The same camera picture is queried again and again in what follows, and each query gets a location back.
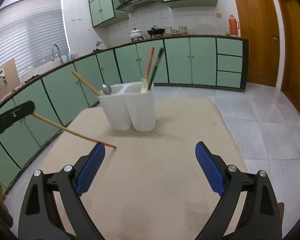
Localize black wok with lid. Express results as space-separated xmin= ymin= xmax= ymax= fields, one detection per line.
xmin=147 ymin=26 xmax=166 ymax=37

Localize white two-compartment utensil holder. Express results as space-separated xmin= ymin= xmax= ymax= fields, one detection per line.
xmin=97 ymin=81 xmax=157 ymax=132

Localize dark cloth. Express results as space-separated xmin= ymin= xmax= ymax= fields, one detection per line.
xmin=21 ymin=74 xmax=43 ymax=84

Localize plain wooden chopstick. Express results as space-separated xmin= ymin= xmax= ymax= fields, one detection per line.
xmin=71 ymin=70 xmax=102 ymax=97

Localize metal sink faucet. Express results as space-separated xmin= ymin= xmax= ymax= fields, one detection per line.
xmin=51 ymin=44 xmax=64 ymax=65

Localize white window blind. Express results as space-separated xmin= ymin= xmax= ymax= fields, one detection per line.
xmin=0 ymin=0 xmax=70 ymax=75

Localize green lower kitchen cabinets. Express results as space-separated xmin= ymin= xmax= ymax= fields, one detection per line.
xmin=0 ymin=35 xmax=249 ymax=193

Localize wooden door with handle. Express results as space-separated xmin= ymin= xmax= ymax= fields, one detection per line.
xmin=229 ymin=0 xmax=282 ymax=88

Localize green cabinet drawer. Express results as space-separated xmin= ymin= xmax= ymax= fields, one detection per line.
xmin=216 ymin=37 xmax=243 ymax=57
xmin=217 ymin=54 xmax=243 ymax=72
xmin=216 ymin=70 xmax=242 ymax=88

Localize orange thermos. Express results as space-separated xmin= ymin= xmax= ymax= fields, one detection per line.
xmin=227 ymin=14 xmax=240 ymax=37

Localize black chopstick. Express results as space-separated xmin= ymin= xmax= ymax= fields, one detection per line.
xmin=148 ymin=47 xmax=165 ymax=84

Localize brown board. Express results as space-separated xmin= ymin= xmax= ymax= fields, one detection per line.
xmin=0 ymin=58 xmax=18 ymax=105

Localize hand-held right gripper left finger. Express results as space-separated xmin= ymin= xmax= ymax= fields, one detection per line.
xmin=18 ymin=142 xmax=106 ymax=240

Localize gas stove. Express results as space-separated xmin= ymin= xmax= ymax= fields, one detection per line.
xmin=130 ymin=35 xmax=165 ymax=42

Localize red patterned chopstick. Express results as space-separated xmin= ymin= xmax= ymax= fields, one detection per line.
xmin=144 ymin=47 xmax=155 ymax=82

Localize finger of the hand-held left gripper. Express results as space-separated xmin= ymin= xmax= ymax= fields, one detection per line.
xmin=0 ymin=101 xmax=36 ymax=130

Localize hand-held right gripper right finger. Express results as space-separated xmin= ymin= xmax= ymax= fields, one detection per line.
xmin=195 ymin=141 xmax=283 ymax=240

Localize white cooking pot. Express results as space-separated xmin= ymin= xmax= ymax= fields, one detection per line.
xmin=129 ymin=28 xmax=143 ymax=40

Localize black range hood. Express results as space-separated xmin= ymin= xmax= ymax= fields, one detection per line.
xmin=115 ymin=0 xmax=163 ymax=12

